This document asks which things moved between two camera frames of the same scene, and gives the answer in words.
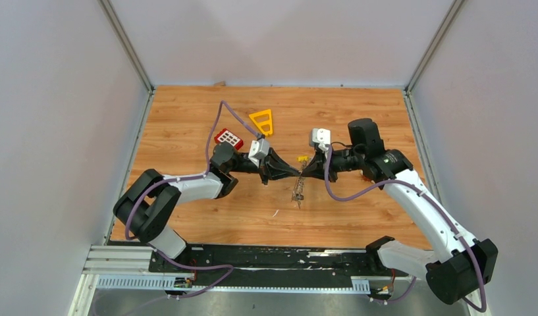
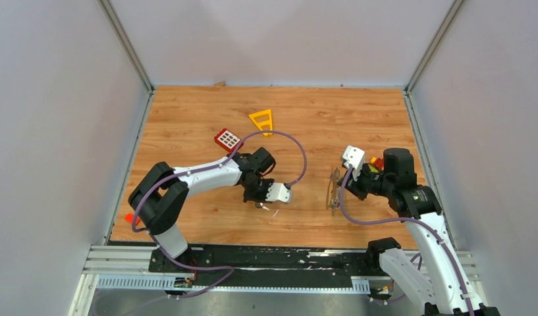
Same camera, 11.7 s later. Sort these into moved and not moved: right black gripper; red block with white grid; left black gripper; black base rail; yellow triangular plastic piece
Moved: right black gripper; left black gripper
Not moved: red block with white grid; yellow triangular plastic piece; black base rail
